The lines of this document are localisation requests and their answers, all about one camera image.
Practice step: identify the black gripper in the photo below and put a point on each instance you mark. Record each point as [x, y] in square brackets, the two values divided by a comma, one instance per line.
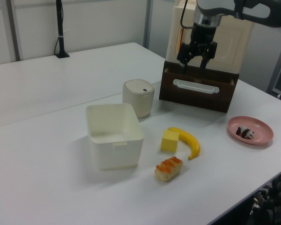
[202, 32]

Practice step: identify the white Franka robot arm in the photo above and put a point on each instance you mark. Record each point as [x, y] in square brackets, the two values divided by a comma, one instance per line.
[255, 10]

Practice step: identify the orange storage box latch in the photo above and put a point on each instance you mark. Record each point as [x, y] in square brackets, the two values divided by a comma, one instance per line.
[180, 38]

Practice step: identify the cream plastic storage box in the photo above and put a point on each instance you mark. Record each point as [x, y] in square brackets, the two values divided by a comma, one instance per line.
[229, 42]

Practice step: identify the white open plastic box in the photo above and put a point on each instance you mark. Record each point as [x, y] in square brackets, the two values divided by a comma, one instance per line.
[117, 154]

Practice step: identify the dark brown wooden cabinet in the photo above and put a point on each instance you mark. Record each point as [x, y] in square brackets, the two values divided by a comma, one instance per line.
[221, 71]

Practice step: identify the dark brown wooden drawer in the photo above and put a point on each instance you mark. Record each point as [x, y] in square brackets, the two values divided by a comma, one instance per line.
[194, 100]

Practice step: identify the beige mini trash can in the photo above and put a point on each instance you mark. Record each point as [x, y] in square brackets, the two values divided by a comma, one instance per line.
[138, 100]

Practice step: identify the yellow toy banana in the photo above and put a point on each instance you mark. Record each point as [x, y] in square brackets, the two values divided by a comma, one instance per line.
[192, 140]

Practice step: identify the black white panda figure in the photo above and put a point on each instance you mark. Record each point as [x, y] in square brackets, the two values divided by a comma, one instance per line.
[244, 132]

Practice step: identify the yellow cube block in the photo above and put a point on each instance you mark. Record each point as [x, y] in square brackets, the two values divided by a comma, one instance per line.
[169, 141]

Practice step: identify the pink round plate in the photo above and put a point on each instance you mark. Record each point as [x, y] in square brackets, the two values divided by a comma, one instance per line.
[260, 126]

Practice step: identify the salmon sushi toy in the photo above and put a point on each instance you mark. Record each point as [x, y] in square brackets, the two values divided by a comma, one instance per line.
[168, 170]

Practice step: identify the black mesh chair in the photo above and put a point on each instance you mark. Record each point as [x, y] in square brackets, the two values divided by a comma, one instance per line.
[276, 199]

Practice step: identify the black camera stand pole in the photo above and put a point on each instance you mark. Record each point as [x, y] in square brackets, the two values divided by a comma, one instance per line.
[60, 23]

